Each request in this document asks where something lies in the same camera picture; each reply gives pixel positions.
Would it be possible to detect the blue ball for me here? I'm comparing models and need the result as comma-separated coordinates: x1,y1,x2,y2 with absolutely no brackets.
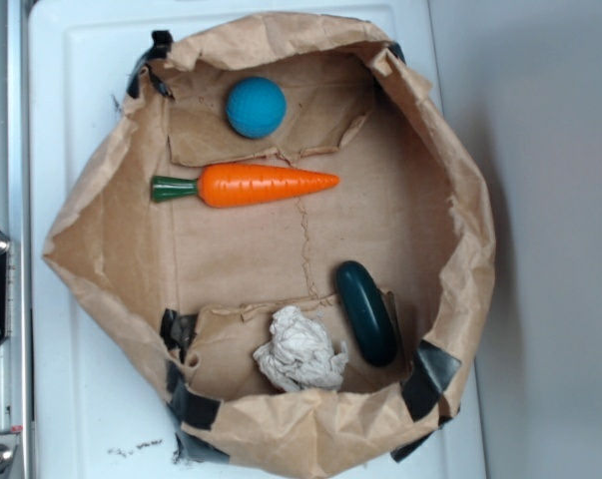
226,77,287,139

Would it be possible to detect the brown paper bag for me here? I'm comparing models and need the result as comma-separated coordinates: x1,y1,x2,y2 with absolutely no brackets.
43,13,495,478

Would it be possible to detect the dark green toy cucumber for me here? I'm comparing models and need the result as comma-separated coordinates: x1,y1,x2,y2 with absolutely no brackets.
335,260,397,367

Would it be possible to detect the orange toy carrot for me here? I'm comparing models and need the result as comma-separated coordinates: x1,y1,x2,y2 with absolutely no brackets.
150,163,339,208

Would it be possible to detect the crumpled white tissue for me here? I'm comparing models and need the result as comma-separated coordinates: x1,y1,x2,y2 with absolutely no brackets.
253,305,349,392

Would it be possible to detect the white plastic tray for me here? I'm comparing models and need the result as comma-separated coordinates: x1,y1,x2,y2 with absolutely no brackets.
26,3,488,479

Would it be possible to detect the aluminium frame rail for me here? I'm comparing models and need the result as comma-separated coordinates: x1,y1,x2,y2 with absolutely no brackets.
0,1,36,478

